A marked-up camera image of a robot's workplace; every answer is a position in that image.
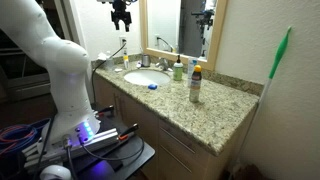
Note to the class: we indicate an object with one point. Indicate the aluminium mounting rail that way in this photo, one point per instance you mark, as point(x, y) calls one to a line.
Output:
point(43, 155)

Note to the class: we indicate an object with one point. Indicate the wooden vanity cabinet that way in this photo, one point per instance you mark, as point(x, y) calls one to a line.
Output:
point(193, 141)

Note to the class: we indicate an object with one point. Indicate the white tube upright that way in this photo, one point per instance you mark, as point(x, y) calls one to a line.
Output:
point(191, 63)

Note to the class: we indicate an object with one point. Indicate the clear plastic bottle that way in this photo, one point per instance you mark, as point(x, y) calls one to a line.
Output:
point(109, 61)

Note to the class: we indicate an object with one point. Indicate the white oval sink basin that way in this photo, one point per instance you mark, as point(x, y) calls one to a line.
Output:
point(147, 77)

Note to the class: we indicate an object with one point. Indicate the chrome faucet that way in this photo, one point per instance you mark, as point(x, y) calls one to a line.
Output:
point(163, 64)

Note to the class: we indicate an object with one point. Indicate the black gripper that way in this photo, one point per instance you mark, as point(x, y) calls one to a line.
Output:
point(119, 13)

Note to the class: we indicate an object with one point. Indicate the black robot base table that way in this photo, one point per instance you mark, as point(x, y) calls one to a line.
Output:
point(118, 161)

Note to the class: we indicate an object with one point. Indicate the green handled broom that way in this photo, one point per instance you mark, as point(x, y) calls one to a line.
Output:
point(277, 59)

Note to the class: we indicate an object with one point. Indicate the wall power outlet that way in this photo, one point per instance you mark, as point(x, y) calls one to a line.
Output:
point(123, 41)

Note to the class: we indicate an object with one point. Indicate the small bottle with yellow cap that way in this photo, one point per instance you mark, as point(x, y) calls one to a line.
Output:
point(125, 59)

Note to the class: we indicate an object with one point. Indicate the metal toothbrush cup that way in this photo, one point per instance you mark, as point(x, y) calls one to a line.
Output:
point(146, 60)

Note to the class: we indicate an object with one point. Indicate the wood framed mirror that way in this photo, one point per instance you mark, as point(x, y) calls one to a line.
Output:
point(185, 28)

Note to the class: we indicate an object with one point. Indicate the spray bottle with yellow cap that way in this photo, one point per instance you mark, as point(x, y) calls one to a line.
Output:
point(195, 84)

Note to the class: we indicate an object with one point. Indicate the small blue cap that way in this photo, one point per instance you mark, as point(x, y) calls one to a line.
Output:
point(152, 86)

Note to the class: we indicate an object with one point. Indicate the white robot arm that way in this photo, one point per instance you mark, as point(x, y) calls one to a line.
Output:
point(66, 62)

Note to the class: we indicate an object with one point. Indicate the green soap bottle black pump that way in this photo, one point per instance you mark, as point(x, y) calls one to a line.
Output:
point(178, 69)

